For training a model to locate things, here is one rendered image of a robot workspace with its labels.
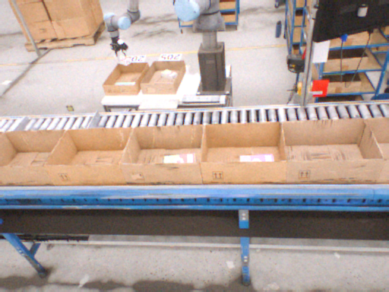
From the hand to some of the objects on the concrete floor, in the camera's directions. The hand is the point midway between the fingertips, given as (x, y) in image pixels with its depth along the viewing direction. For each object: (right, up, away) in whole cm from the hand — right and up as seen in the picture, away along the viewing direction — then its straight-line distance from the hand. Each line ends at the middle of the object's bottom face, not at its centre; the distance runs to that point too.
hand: (123, 59), depth 268 cm
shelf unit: (+194, -40, +60) cm, 207 cm away
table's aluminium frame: (+48, -75, +47) cm, 101 cm away
